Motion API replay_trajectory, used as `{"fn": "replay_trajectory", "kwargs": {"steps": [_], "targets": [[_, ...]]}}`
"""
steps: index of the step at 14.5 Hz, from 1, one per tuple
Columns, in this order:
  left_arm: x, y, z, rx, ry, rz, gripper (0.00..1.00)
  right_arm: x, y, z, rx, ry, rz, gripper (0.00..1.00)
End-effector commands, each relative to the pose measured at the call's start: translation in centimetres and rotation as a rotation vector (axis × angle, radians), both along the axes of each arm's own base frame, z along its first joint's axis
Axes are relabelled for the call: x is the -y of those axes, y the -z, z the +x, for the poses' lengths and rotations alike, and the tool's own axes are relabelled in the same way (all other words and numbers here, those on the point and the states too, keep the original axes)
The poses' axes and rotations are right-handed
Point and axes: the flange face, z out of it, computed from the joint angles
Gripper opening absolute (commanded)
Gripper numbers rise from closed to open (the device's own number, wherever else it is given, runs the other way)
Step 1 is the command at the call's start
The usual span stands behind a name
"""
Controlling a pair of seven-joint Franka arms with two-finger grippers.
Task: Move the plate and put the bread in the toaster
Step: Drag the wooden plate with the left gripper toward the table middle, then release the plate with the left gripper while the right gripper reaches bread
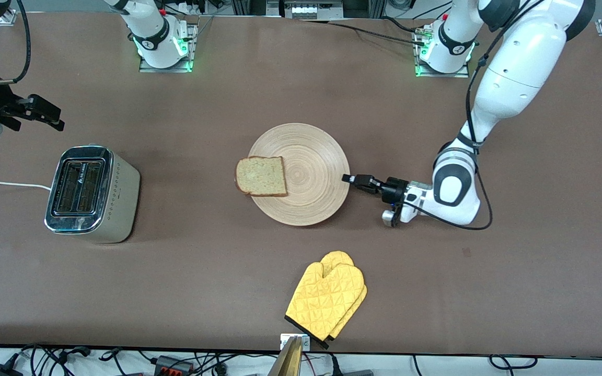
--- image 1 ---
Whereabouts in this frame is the round wooden plate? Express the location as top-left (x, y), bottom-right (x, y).
top-left (248, 123), bottom-right (351, 227)

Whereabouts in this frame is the slice of bread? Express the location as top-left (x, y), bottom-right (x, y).
top-left (235, 156), bottom-right (288, 197)

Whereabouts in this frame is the silver two-slot toaster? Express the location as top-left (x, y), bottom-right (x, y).
top-left (44, 145), bottom-right (141, 244)

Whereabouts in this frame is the yellow quilted oven mitt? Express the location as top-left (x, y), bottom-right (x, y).
top-left (285, 260), bottom-right (365, 343)
top-left (320, 251), bottom-right (368, 349)

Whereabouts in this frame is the white power strip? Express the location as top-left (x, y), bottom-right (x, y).
top-left (280, 0), bottom-right (343, 20)

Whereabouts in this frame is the gold metal bar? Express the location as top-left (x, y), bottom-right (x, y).
top-left (267, 337), bottom-right (304, 376)

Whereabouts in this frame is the black red connector box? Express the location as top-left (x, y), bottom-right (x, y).
top-left (154, 355), bottom-right (195, 374)

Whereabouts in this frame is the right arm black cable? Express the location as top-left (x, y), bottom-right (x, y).
top-left (0, 0), bottom-right (31, 84)

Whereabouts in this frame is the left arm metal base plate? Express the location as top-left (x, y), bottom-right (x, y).
top-left (415, 26), bottom-right (471, 79)

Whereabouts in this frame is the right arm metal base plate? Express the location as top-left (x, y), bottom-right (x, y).
top-left (139, 23), bottom-right (197, 73)

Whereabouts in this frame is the thin black table cable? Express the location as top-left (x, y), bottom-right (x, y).
top-left (301, 18), bottom-right (430, 46)

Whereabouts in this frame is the thick black table cable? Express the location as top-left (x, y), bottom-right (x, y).
top-left (382, 16), bottom-right (422, 33)

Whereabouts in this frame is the silver camera mount bracket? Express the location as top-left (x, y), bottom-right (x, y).
top-left (280, 334), bottom-right (310, 350)

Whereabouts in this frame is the black plug with cable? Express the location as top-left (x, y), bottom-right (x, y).
top-left (327, 355), bottom-right (375, 376)

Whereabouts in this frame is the looped black floor cable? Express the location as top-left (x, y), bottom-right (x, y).
top-left (489, 355), bottom-right (538, 371)

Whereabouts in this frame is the aluminium frame structure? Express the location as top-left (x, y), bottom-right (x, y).
top-left (230, 0), bottom-right (385, 19)

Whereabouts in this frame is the tangled black cable bundle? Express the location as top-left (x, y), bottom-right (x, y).
top-left (19, 343), bottom-right (92, 376)

